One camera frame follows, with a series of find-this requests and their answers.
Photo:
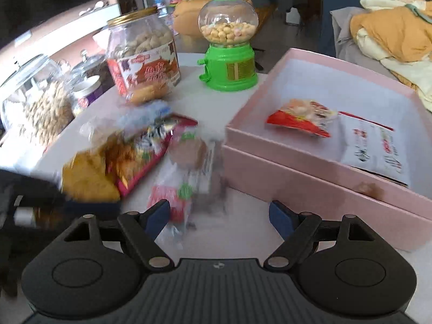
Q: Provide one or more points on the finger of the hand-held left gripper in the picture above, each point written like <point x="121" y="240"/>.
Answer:
<point x="91" y="206"/>

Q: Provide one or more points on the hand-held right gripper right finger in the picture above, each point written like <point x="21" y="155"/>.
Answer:
<point x="279" y="217"/>

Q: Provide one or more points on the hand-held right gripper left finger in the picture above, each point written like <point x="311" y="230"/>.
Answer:
<point x="158" y="216"/>

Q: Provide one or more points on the pink snack packet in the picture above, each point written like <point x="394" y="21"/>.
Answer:
<point x="172" y="200"/>

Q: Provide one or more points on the yellow snack packet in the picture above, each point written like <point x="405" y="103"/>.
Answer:
<point x="88" y="175"/>

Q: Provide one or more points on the pink cardboard box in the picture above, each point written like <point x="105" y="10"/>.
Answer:
<point x="303" y="182"/>

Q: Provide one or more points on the red colourful snack packet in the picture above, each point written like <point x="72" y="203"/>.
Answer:
<point x="148" y="148"/>

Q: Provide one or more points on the clear round pastry packet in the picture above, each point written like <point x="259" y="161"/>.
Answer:
<point x="190" y="155"/>

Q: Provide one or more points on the red and white snack packet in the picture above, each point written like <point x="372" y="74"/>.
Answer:
<point x="300" y="116"/>

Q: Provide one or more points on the white printed leaflet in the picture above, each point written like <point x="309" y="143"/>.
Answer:
<point x="374" y="148"/>

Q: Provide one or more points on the large glass peanut jar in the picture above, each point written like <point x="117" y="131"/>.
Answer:
<point x="37" y="104"/>

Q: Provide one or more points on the blue and white snack packet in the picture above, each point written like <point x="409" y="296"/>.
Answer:
<point x="148" y="113"/>

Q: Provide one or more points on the purple cup with white lid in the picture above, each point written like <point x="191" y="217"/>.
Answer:
<point x="87" y="94"/>

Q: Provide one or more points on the small glass lidded jar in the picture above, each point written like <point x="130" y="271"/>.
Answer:
<point x="88" y="65"/>

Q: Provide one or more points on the gold lid plastic cookie jar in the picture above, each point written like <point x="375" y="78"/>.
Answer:
<point x="145" y="57"/>

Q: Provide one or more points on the green candy dispenser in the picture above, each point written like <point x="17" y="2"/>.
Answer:
<point x="229" y="64"/>

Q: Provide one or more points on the yellow cushion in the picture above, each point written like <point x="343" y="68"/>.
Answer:
<point x="190" y="15"/>

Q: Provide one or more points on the blue cap bottle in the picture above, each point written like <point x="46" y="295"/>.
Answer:
<point x="161" y="6"/>

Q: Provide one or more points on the orange and cream blanket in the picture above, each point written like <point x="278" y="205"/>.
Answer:
<point x="398" y="30"/>

